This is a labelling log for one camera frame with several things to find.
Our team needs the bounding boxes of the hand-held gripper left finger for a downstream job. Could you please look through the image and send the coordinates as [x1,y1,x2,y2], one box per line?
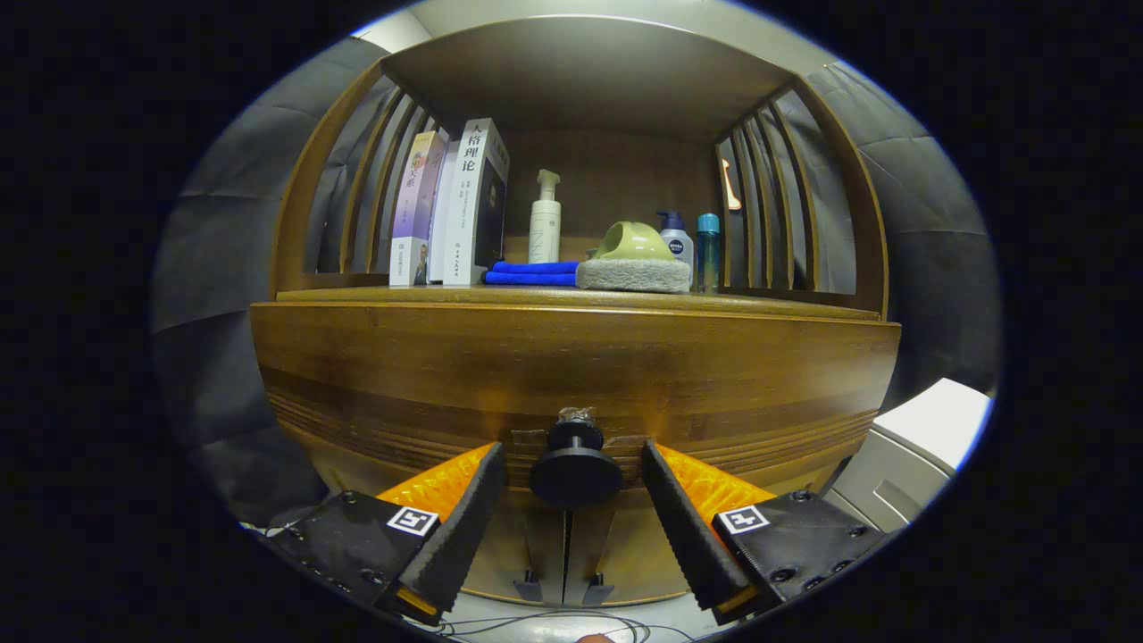
[268,442,508,626]

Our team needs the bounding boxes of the thin white book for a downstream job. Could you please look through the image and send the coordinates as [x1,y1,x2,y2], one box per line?
[427,138,461,284]

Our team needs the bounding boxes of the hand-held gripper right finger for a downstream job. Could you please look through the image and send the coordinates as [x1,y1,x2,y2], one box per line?
[641,439,898,626]

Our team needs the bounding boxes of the white pump bottle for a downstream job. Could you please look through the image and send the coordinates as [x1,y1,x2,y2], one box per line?
[528,169,563,264]

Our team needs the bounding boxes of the floor cables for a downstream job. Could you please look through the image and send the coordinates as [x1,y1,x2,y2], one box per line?
[420,605,697,643]

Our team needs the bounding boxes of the green handled sponge scrubber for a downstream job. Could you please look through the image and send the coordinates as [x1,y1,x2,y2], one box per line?
[576,221,693,294]

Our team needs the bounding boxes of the wooden countertop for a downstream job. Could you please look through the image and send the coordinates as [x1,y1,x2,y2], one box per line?
[275,284,885,322]

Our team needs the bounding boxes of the large white and black book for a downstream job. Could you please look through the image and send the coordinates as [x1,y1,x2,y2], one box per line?
[442,117,511,287]

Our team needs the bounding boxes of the wooden drawer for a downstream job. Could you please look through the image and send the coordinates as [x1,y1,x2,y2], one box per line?
[250,302,903,512]

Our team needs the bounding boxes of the white bottle with blue cap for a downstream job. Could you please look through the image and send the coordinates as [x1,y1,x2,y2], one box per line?
[656,210,695,269]

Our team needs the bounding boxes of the blue folded cloth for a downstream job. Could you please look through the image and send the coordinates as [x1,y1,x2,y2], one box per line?
[481,260,581,288]

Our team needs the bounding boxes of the black backdrop cloth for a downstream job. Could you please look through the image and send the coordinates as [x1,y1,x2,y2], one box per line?
[150,36,1001,528]

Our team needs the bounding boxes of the teal bottle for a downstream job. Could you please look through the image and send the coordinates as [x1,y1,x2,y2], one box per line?
[696,213,721,294]

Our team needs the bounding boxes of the wooden cabinet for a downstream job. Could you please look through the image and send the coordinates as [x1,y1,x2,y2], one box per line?
[250,16,903,608]

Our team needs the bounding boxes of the black drawer knob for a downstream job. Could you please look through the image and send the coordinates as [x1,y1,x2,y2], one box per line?
[530,407,623,508]

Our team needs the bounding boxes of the purple book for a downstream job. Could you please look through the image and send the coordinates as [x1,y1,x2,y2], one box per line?
[388,130,447,288]

